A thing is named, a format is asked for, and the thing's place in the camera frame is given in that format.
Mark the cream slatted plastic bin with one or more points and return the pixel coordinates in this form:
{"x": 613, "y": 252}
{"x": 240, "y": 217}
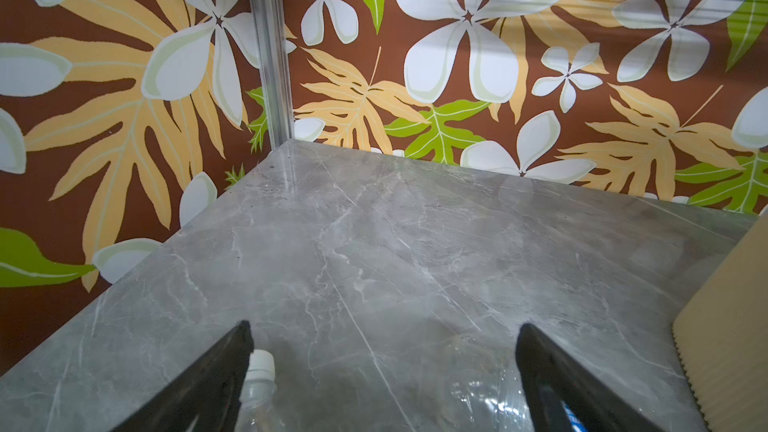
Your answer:
{"x": 721, "y": 338}

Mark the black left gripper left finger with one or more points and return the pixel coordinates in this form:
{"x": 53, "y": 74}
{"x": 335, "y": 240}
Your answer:
{"x": 206, "y": 395}

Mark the clear Pepsi bottle blue label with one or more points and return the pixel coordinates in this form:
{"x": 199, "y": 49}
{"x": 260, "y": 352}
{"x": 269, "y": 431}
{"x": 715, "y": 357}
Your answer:
{"x": 476, "y": 399}

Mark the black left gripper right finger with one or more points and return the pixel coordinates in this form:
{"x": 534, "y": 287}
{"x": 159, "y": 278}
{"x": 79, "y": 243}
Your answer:
{"x": 555, "y": 385}

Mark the clear bottle dark green label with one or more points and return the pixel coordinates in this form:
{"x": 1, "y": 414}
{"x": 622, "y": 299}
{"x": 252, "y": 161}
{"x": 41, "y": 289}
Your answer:
{"x": 257, "y": 411}

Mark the aluminium frame post back left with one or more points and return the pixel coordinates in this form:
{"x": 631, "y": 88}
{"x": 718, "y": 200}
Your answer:
{"x": 274, "y": 70}

